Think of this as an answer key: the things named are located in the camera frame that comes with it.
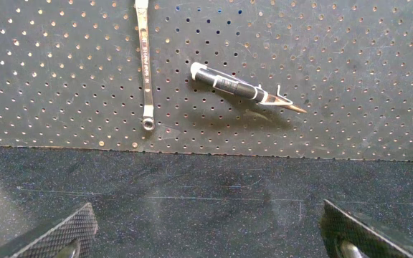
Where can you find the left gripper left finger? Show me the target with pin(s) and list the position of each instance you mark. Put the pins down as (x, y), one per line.
(59, 236)

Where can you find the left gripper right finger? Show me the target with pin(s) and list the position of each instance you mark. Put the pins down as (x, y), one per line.
(350, 233)

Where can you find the pliers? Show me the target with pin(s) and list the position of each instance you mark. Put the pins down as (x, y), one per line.
(228, 85)

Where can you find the wrench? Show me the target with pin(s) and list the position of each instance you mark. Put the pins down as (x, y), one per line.
(145, 64)

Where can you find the black pegboard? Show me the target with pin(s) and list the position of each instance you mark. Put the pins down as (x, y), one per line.
(335, 53)

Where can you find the metal hook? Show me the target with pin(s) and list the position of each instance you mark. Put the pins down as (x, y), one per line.
(288, 100)

